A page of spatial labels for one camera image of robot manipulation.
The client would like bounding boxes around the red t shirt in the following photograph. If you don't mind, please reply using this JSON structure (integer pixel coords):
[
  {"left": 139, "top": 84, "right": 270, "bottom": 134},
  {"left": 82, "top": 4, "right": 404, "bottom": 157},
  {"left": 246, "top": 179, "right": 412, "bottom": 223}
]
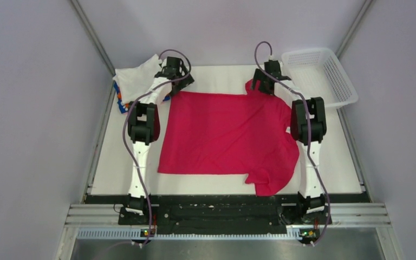
[{"left": 158, "top": 82, "right": 300, "bottom": 196}]

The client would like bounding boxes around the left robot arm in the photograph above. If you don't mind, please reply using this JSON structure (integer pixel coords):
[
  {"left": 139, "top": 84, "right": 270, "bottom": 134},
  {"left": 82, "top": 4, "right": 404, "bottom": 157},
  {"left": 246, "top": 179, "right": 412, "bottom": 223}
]
[{"left": 115, "top": 55, "right": 194, "bottom": 224}]

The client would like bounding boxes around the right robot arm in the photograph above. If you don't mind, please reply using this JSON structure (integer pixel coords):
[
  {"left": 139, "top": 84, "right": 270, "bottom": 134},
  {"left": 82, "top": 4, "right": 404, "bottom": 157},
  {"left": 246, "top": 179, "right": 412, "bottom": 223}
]
[{"left": 251, "top": 59, "right": 327, "bottom": 223}]

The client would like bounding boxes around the white folded t shirt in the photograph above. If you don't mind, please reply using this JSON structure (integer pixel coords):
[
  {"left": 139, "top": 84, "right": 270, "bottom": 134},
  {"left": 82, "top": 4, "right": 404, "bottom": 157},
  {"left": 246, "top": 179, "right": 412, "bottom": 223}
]
[{"left": 113, "top": 54, "right": 161, "bottom": 86}]

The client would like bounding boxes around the white plastic basket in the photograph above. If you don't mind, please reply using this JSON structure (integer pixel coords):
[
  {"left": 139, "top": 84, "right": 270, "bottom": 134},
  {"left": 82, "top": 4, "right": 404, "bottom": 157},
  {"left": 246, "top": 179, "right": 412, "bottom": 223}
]
[{"left": 281, "top": 48, "right": 359, "bottom": 109}]

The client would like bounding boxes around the blue floral folded t shirt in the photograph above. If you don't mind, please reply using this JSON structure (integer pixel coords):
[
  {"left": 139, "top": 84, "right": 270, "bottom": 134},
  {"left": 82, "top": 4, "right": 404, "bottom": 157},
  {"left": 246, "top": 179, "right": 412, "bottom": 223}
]
[{"left": 113, "top": 81, "right": 171, "bottom": 114}]

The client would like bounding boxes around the left aluminium frame post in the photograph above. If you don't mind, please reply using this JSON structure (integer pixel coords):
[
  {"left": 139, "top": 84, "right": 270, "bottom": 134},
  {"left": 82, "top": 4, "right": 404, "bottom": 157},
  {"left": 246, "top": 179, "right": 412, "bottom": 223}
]
[{"left": 69, "top": 0, "right": 116, "bottom": 76}]

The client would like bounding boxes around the aluminium frame post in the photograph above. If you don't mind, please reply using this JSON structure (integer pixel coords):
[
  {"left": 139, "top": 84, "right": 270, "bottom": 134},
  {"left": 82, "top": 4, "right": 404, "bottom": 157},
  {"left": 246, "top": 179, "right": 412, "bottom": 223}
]
[
  {"left": 335, "top": 0, "right": 375, "bottom": 59},
  {"left": 69, "top": 0, "right": 116, "bottom": 76}
]

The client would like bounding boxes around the right aluminium frame post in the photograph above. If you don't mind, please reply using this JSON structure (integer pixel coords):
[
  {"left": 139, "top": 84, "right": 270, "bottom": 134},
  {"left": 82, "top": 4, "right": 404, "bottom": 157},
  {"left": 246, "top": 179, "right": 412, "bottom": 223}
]
[{"left": 335, "top": 0, "right": 375, "bottom": 59}]

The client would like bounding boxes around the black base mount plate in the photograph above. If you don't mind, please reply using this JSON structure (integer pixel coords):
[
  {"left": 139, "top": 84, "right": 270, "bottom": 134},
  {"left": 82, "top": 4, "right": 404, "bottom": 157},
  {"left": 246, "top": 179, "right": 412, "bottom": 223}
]
[{"left": 86, "top": 193, "right": 370, "bottom": 237}]

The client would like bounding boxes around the white slotted cable duct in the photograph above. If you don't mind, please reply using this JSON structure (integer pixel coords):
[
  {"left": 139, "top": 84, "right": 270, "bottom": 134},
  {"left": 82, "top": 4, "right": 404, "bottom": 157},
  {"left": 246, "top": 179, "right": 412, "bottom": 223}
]
[{"left": 76, "top": 227, "right": 302, "bottom": 241}]

